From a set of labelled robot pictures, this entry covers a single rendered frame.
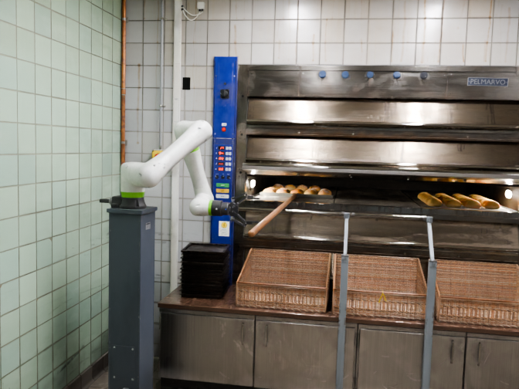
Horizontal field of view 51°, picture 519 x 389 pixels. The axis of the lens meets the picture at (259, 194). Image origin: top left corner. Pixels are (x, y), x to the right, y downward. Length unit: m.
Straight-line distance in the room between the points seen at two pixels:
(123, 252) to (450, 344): 1.89
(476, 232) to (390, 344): 0.98
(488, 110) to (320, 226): 1.31
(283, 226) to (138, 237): 1.17
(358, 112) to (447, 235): 1.00
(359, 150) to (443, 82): 0.68
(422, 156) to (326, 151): 0.62
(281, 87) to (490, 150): 1.42
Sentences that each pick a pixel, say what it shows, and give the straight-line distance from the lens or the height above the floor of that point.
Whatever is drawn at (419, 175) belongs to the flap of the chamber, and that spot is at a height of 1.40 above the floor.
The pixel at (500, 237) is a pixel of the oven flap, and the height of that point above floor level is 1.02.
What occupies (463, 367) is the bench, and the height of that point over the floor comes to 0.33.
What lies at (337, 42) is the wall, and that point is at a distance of 3.71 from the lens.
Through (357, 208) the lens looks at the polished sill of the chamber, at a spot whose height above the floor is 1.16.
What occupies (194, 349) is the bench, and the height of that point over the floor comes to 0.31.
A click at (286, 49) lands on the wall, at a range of 3.73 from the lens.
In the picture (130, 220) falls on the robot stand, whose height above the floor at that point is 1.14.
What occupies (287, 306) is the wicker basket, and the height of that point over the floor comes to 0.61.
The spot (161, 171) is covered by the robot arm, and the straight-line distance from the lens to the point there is 2.84.
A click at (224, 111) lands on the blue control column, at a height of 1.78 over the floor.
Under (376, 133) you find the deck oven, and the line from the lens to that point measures 3.65.
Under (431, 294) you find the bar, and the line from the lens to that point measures 3.18.
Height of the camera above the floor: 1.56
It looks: 5 degrees down
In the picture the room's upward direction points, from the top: 2 degrees clockwise
